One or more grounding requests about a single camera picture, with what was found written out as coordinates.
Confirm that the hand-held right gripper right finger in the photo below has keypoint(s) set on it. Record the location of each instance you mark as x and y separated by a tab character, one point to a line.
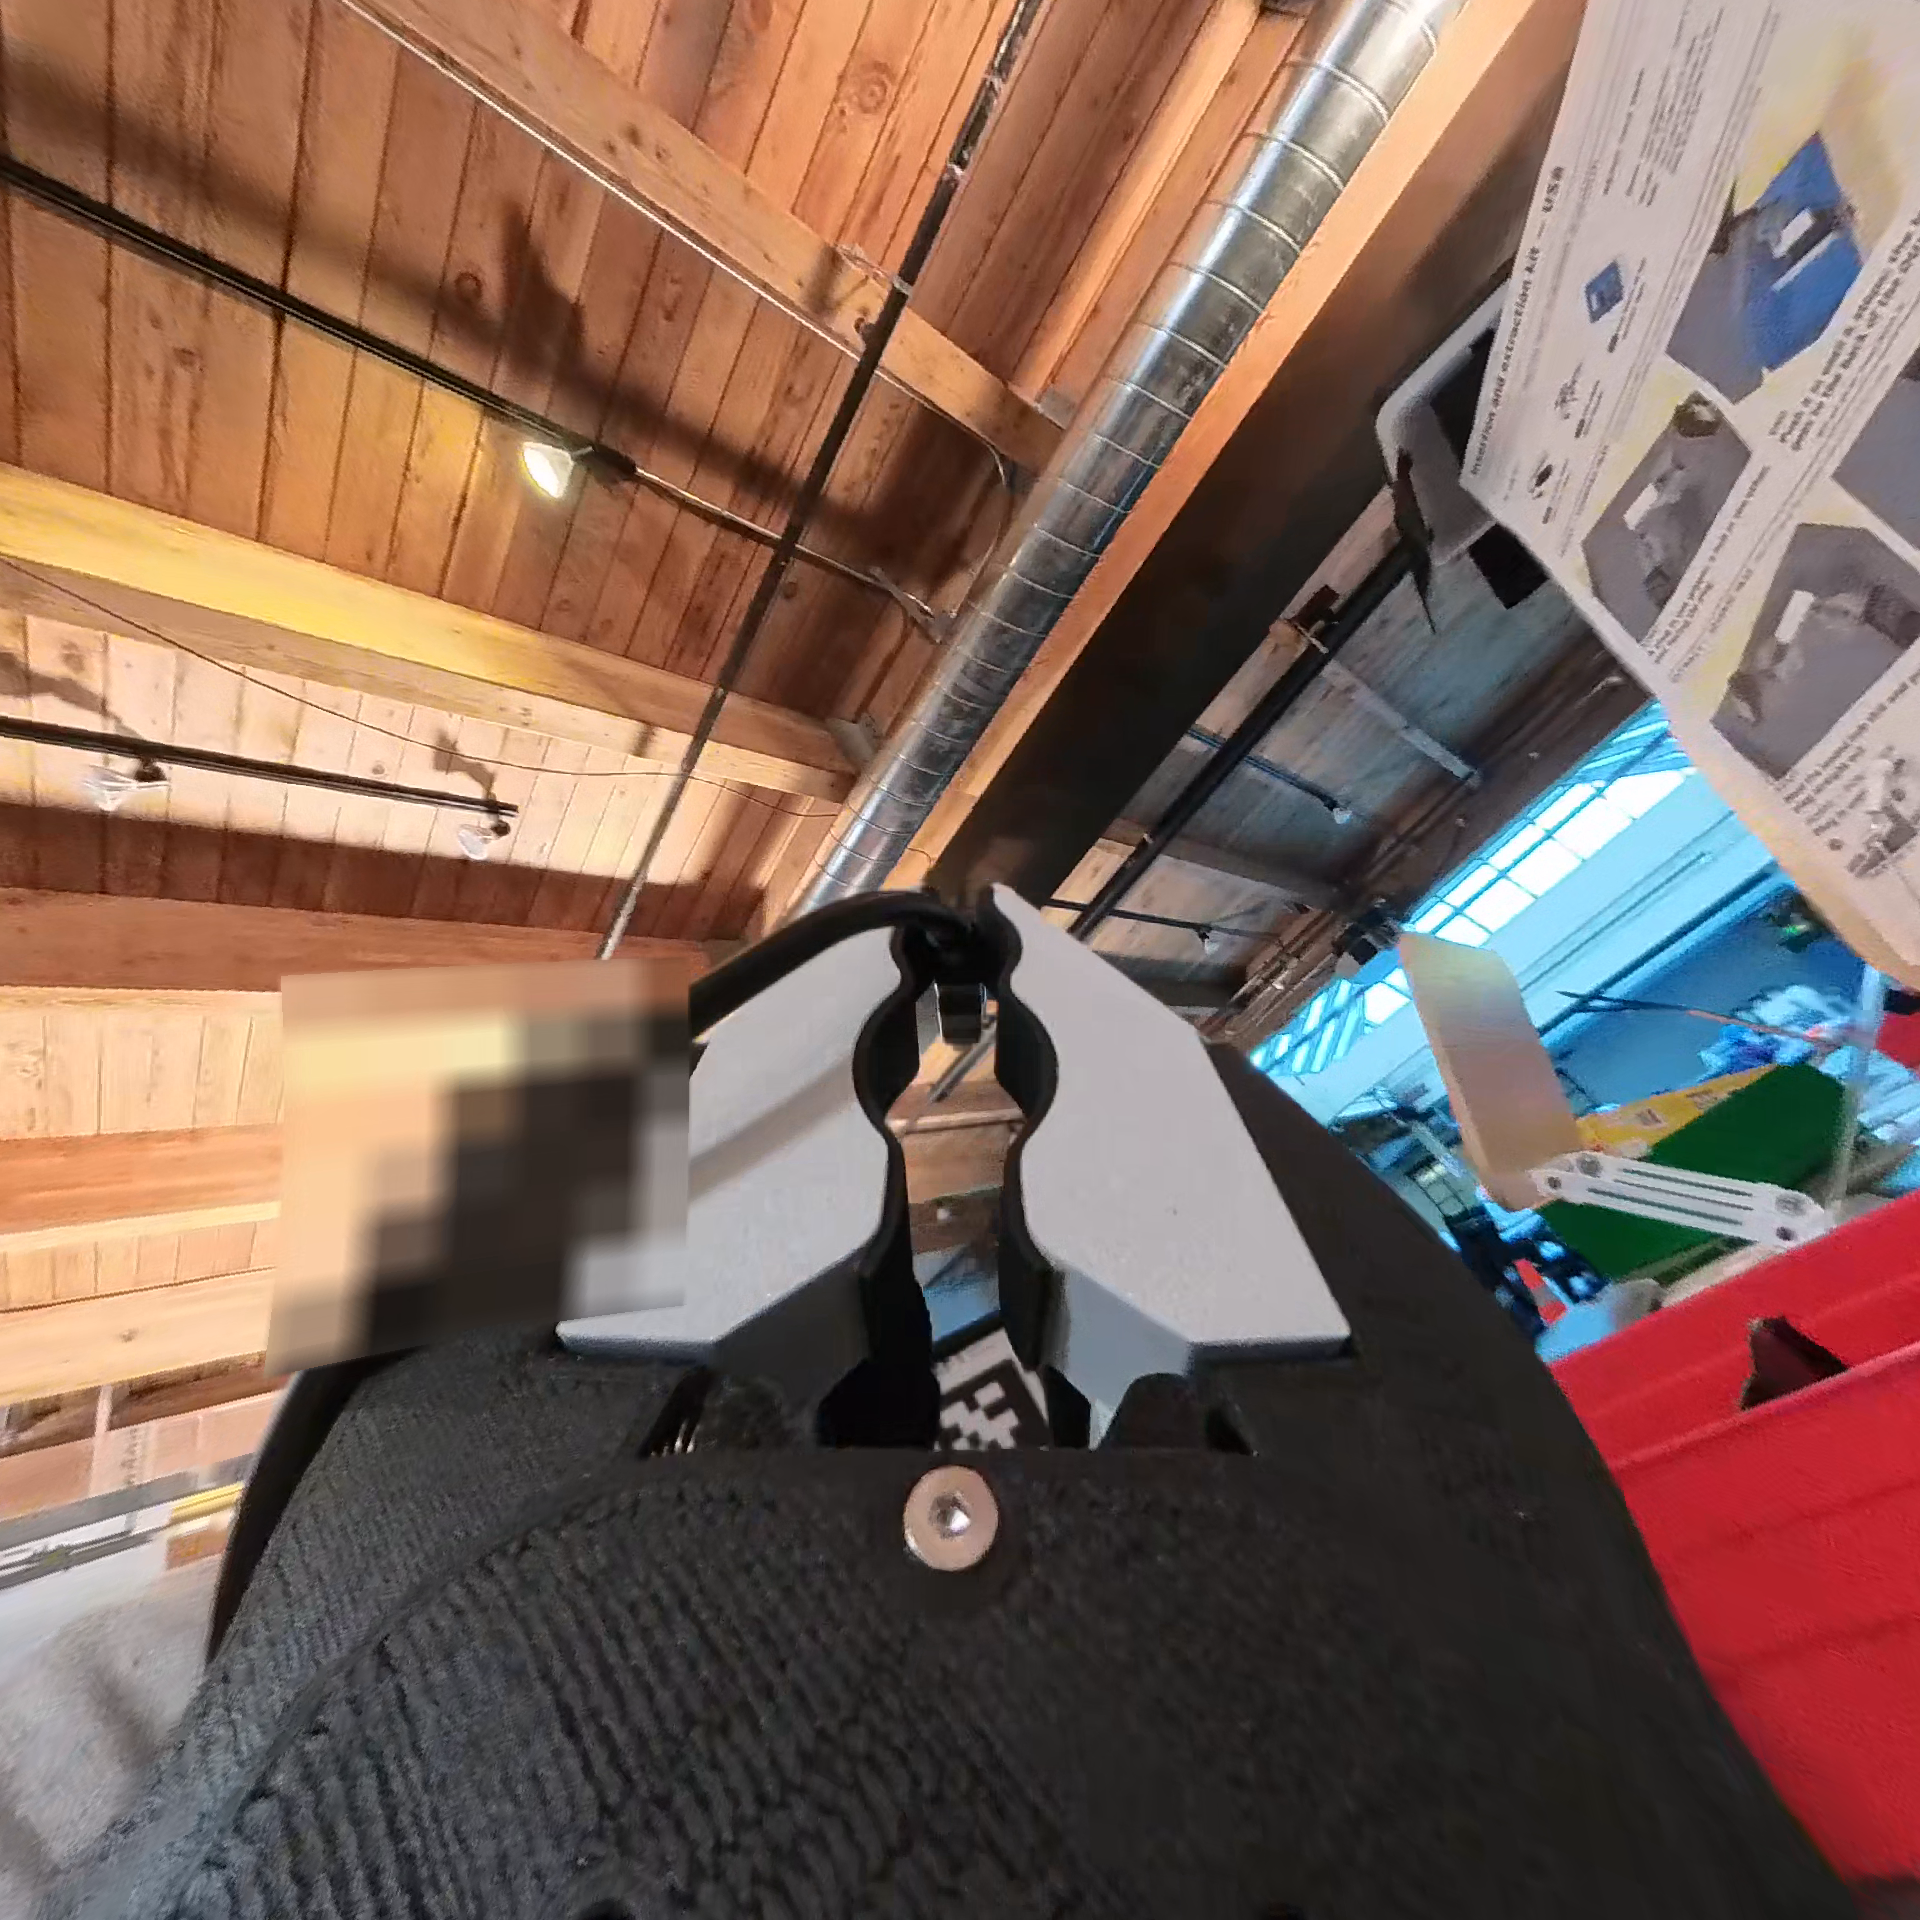
1171	1200

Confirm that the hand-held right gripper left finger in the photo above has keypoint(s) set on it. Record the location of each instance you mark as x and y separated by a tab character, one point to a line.
781	1141

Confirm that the plain wooden document stand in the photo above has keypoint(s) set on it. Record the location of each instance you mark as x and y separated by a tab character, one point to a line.
1485	1067

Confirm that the ceiling spot lamp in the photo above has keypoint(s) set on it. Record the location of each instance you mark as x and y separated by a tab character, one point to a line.
552	469
483	832
119	783

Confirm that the black ceiling pipe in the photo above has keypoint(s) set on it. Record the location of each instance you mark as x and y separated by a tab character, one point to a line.
1263	721

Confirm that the green plastic bin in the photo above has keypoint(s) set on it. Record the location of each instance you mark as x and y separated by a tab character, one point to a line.
1757	1148

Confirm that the red plastic bin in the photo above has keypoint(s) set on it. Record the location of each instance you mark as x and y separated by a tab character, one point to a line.
1771	1575

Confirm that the white rounded fixture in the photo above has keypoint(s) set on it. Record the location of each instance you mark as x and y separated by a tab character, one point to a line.
1417	436

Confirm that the printed instruction sheet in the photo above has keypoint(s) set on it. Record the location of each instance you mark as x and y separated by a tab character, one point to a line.
1725	451

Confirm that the black ceiling track rail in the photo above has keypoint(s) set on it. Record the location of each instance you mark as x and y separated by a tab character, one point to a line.
616	463
300	772

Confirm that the silver spiral air duct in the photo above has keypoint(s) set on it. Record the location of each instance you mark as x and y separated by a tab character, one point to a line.
1142	451

